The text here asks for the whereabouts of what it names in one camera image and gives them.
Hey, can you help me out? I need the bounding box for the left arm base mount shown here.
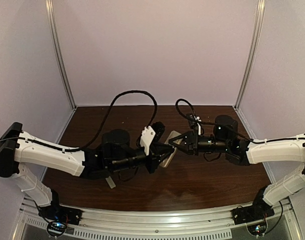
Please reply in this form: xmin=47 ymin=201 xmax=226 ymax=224
xmin=37 ymin=205 xmax=83 ymax=239

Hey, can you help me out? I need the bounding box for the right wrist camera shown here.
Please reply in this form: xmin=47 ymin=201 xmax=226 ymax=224
xmin=186 ymin=113 xmax=205 ymax=136

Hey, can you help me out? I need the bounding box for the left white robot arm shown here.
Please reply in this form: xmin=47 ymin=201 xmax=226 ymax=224
xmin=0 ymin=122 xmax=175 ymax=209

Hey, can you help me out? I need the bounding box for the left black cable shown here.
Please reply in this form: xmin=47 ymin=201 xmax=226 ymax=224
xmin=0 ymin=89 xmax=159 ymax=153

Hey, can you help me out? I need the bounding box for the right aluminium frame post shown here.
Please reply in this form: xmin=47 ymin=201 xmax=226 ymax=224
xmin=234 ymin=0 xmax=266 ymax=111

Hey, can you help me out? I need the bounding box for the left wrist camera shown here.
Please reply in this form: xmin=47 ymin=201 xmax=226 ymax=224
xmin=139 ymin=121 xmax=166 ymax=156

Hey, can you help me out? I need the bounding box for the black cable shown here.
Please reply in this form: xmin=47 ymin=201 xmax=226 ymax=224
xmin=0 ymin=89 xmax=159 ymax=153
xmin=175 ymin=98 xmax=305 ymax=146

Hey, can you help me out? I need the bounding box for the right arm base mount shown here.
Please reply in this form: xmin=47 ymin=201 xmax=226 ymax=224
xmin=231 ymin=205 xmax=275 ymax=238

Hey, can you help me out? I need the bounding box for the left aluminium frame post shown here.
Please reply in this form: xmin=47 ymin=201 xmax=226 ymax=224
xmin=45 ymin=0 xmax=77 ymax=110

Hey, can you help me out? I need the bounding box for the grey battery cover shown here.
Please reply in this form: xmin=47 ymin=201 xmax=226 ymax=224
xmin=105 ymin=176 xmax=116 ymax=189

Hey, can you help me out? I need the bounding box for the aluminium frame post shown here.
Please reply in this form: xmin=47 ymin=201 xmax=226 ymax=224
xmin=45 ymin=0 xmax=77 ymax=110
xmin=234 ymin=0 xmax=266 ymax=111

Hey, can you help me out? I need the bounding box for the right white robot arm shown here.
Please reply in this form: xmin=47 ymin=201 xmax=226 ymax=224
xmin=168 ymin=126 xmax=305 ymax=209

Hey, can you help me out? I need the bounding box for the right black cable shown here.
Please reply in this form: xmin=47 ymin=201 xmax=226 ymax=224
xmin=175 ymin=98 xmax=305 ymax=146

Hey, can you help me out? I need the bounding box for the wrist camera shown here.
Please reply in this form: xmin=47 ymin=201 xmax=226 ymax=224
xmin=139 ymin=121 xmax=166 ymax=156
xmin=186 ymin=113 xmax=205 ymax=136

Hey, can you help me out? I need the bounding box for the white remote control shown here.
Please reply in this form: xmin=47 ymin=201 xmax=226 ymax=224
xmin=159 ymin=130 xmax=181 ymax=168

